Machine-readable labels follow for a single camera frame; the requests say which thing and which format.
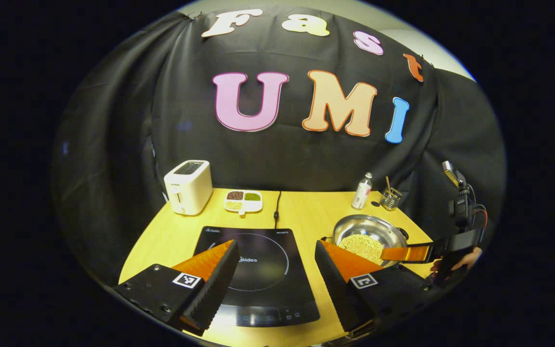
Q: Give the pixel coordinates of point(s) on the pile of yellow soybeans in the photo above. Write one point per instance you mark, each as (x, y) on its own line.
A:
(362, 246)

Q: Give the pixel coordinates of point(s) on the white toaster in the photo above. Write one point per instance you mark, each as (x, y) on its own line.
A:
(188, 190)

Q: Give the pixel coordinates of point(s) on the black induction cooktop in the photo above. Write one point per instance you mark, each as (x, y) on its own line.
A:
(268, 260)

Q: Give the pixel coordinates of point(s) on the wooden stick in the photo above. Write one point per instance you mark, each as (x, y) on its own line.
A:
(388, 183)

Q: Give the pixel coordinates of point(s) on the white divided dish of beans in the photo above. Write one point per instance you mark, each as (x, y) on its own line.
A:
(243, 200)

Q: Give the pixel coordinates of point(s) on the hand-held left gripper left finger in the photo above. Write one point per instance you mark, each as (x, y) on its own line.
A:
(217, 289)

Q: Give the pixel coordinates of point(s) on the clear plastic bottle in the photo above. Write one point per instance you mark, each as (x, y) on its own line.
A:
(362, 193)

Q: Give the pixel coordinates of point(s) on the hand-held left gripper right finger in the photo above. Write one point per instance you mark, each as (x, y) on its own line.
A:
(335, 289)

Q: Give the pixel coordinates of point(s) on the small glass jar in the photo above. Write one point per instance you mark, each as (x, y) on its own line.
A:
(390, 200)

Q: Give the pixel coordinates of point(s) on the stainless steel pot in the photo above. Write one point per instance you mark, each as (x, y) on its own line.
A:
(378, 226)

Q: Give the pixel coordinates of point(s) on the black backdrop cloth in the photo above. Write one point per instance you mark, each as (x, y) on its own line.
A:
(113, 144)

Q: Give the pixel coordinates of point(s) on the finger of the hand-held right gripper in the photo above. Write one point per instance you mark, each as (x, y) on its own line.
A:
(403, 253)

